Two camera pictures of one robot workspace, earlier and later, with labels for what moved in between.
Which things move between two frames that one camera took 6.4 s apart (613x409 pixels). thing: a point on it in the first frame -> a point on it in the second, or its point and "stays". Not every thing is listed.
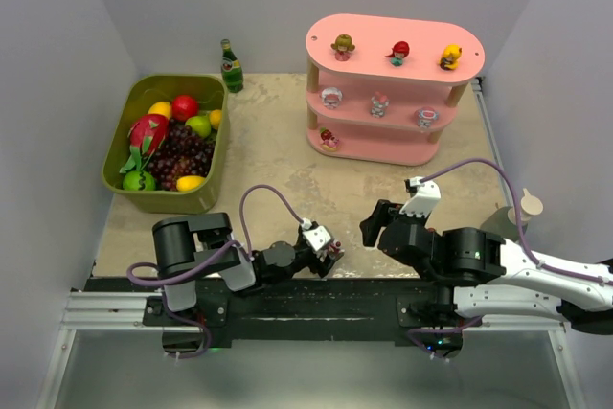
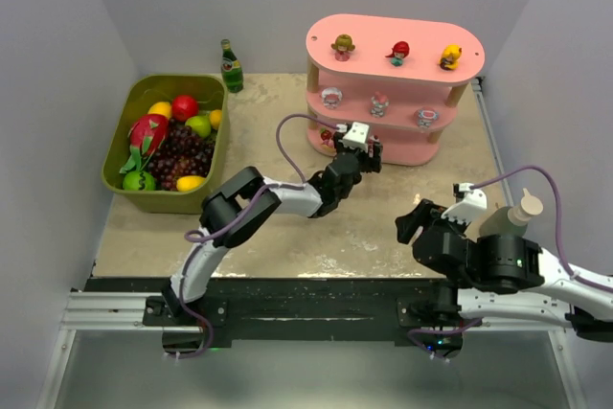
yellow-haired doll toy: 449,61 stays
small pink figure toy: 379,102 stays
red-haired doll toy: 400,51 stays
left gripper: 315,256 -> 363,158
